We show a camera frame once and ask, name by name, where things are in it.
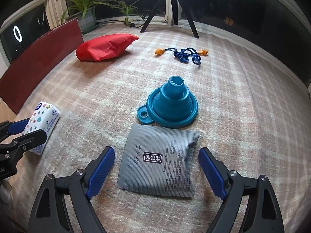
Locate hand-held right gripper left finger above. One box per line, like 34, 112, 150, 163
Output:
28, 146, 115, 233

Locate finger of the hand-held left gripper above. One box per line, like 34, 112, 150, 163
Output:
0, 118, 30, 142
0, 129, 48, 161

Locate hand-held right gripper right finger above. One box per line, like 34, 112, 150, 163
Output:
198, 147, 285, 233

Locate small star-print tissue pack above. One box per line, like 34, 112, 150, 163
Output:
22, 101, 61, 155

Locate grey striped tea packet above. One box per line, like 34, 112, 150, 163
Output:
117, 123, 200, 197

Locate dark red cardboard box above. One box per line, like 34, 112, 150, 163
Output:
0, 18, 84, 115

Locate blue collapsible funnel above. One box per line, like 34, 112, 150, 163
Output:
137, 76, 198, 129

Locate red fabric pouch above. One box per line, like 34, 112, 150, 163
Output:
75, 33, 140, 62

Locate orange earplugs with blue cord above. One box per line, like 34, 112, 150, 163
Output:
155, 48, 209, 65

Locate large potted plant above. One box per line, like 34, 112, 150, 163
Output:
56, 0, 136, 35

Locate small green plant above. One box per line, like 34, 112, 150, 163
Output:
114, 0, 152, 27

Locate black tripod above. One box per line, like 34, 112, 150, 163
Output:
140, 0, 200, 39

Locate black cable with switch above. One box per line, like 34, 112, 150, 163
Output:
96, 15, 151, 29

